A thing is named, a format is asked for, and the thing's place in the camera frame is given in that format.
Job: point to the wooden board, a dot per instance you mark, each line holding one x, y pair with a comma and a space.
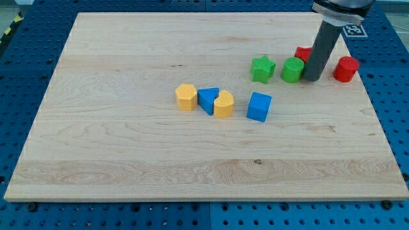
109, 129

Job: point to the blue triangle block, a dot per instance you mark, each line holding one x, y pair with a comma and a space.
206, 98

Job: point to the yellow heart block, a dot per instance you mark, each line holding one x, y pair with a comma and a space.
224, 105

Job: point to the yellow hexagon block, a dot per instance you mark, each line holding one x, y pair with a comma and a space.
186, 97

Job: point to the blue cube block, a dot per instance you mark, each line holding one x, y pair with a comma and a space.
259, 105

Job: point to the green star block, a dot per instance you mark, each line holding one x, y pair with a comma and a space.
262, 69

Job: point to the green cylinder block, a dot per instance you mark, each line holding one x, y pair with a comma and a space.
292, 70

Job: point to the red block behind tool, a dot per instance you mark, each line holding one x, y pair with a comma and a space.
303, 53

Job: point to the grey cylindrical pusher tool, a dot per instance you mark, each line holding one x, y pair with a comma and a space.
323, 46

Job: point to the red cylinder block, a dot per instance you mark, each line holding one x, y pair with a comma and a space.
346, 68

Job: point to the fiducial marker tag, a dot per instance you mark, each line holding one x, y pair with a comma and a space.
353, 31

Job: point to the black bolt left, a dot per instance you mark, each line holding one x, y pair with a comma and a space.
32, 207

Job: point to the black bolt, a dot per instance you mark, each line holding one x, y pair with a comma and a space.
32, 207
387, 204

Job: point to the black bolt right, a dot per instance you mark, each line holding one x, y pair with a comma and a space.
387, 204

